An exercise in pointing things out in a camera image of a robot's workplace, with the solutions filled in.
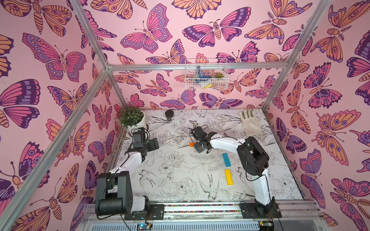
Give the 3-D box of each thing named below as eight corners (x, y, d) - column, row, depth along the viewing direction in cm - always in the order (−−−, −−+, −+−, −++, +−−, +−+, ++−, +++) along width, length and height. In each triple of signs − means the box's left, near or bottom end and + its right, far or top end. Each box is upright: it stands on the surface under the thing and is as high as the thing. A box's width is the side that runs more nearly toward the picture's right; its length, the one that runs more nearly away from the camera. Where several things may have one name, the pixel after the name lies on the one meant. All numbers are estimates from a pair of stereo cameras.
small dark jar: (165, 120, 116) (164, 116, 112) (166, 113, 121) (165, 109, 117) (173, 120, 116) (173, 116, 112) (174, 113, 120) (174, 109, 117)
